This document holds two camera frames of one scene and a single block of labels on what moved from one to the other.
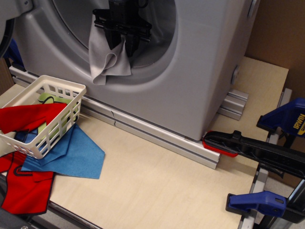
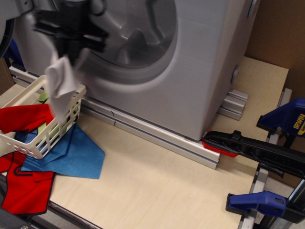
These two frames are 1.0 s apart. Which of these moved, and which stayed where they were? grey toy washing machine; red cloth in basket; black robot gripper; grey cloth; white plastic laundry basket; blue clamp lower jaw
Moved: black robot gripper; grey cloth
Stayed: white plastic laundry basket; red cloth in basket; grey toy washing machine; blue clamp lower jaw
